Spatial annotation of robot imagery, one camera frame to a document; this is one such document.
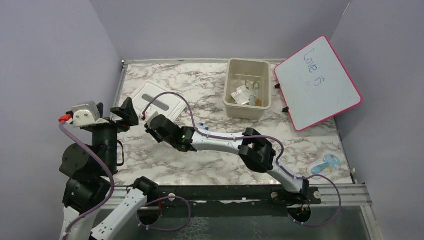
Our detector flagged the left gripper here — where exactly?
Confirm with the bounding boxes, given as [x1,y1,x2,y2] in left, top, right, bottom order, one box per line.
[93,96,139,173]

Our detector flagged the small clear zip bag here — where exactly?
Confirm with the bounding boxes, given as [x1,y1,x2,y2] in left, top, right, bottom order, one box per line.
[231,85,252,105]

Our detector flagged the metal crucible tongs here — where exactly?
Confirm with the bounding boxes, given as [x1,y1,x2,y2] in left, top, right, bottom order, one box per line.
[244,80,262,100]

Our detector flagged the amber rubber tubing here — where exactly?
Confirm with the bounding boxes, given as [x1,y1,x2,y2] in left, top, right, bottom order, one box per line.
[227,95,263,107]

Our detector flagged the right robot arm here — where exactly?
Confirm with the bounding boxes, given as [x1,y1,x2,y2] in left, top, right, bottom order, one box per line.
[142,113,309,204]

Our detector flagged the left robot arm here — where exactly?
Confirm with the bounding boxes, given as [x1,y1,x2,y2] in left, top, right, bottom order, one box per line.
[59,97,158,240]

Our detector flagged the beige plastic storage bin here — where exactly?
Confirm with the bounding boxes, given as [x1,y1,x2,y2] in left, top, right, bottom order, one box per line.
[223,58,272,121]

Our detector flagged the pink framed whiteboard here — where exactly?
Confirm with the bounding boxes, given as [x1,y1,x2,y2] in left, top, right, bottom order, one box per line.
[274,35,363,132]

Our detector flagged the blue item in plastic pack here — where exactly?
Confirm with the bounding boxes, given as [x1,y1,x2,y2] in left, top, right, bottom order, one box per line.
[306,153,342,176]

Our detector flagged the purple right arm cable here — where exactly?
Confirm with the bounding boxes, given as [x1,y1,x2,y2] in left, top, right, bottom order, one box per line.
[142,92,342,228]

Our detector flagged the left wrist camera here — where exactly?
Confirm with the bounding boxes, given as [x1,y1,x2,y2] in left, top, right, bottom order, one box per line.
[58,101,109,128]

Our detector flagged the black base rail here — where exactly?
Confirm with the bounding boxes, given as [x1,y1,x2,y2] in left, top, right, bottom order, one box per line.
[136,185,322,223]

